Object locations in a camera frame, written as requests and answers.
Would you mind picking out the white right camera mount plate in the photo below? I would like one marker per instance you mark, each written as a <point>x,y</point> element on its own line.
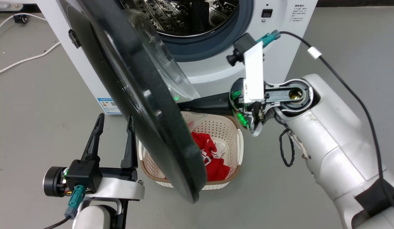
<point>254,73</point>

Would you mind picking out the black caster wheel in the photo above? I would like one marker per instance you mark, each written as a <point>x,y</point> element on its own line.
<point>20,18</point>

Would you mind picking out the right gripper green lights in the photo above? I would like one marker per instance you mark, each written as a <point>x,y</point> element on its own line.
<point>239,95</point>

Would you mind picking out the dark round washing machine door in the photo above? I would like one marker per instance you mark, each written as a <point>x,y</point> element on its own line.
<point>142,105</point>

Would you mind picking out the steel washing machine drum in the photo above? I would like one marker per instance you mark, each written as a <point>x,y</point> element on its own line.
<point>190,16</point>

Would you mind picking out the small white cloth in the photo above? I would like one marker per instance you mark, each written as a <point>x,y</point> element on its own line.
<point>219,151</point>

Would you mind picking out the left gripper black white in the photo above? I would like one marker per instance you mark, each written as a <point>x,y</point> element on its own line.
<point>120,189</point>

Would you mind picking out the red garment with white print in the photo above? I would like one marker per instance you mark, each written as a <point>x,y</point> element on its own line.
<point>216,168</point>

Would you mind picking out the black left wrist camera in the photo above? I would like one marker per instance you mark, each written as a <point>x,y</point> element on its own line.
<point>84,173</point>

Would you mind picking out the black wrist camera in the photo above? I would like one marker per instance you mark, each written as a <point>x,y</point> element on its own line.
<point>84,173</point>
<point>243,44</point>

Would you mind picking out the white plastic laundry basket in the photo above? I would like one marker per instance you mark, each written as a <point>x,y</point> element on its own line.
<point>222,127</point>

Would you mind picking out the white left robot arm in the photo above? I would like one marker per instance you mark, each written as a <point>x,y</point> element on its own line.
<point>92,218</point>

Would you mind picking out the blue energy label sticker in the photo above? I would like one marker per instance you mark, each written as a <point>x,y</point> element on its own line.
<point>108,105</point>

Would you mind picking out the grey-blue rubber door gasket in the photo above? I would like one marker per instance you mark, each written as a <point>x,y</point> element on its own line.
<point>222,44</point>

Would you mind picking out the white front-load washing machine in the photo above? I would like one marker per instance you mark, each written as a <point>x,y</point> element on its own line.
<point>289,60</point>

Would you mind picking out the white and grey right robot arm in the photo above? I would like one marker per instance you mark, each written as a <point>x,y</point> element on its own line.
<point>330,136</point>

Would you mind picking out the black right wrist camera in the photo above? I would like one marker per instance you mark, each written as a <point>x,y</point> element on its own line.
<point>243,44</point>

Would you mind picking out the grey platform edge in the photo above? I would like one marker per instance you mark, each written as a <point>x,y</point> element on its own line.
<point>7,7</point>

